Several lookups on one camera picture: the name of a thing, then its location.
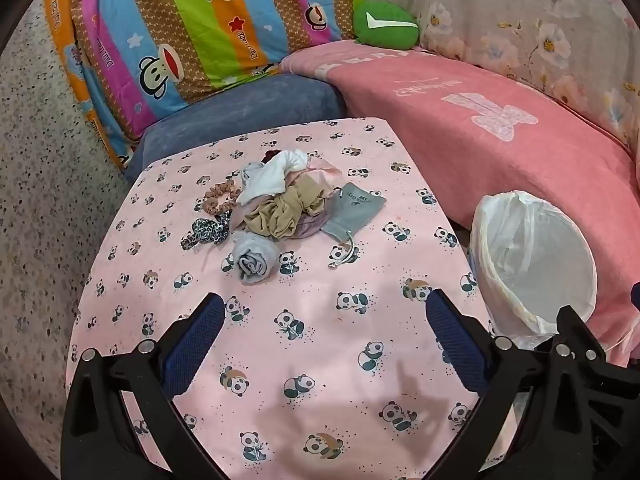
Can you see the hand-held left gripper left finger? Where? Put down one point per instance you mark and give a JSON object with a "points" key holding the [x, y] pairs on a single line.
{"points": [[197, 340]]}

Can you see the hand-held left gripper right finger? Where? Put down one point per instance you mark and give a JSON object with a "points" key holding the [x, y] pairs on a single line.
{"points": [[452, 340]]}

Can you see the grey socks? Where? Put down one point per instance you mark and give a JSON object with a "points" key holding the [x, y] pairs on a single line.
{"points": [[255, 255]]}

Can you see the leopard print scrunchie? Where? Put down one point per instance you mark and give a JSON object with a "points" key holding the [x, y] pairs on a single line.
{"points": [[202, 227]]}

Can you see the trash bin with white bag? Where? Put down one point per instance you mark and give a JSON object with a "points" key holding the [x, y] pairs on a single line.
{"points": [[540, 260]]}

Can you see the pink scrunchie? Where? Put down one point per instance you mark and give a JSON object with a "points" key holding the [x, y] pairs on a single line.
{"points": [[212, 204]]}

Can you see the beige cloth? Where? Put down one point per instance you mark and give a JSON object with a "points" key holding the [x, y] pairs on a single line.
{"points": [[280, 212]]}

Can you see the lilac cloth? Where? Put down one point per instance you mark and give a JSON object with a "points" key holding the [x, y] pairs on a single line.
{"points": [[310, 228]]}

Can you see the white cloth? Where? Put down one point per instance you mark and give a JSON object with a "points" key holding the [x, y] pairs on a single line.
{"points": [[270, 180]]}

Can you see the pink cloth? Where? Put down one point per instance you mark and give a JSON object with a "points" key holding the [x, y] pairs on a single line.
{"points": [[320, 177]]}

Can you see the pink panda print tablecloth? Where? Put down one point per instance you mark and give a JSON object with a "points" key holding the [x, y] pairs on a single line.
{"points": [[300, 310]]}

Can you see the dark red scrunchie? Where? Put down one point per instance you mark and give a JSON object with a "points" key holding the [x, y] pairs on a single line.
{"points": [[270, 156]]}

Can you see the pink blanket with bow print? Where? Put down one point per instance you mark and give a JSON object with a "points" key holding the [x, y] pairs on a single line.
{"points": [[450, 125]]}

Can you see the blue sofa cushion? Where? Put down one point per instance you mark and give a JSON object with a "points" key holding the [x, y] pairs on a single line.
{"points": [[240, 105]]}

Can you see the striped monkey print pillow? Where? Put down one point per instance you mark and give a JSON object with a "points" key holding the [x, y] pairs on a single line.
{"points": [[62, 35], [200, 25]]}

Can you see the green cushion with white tick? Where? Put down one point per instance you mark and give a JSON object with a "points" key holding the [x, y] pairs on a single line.
{"points": [[385, 27]]}

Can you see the floral sheer cloth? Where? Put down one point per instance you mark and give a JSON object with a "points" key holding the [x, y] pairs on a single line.
{"points": [[525, 20]]}

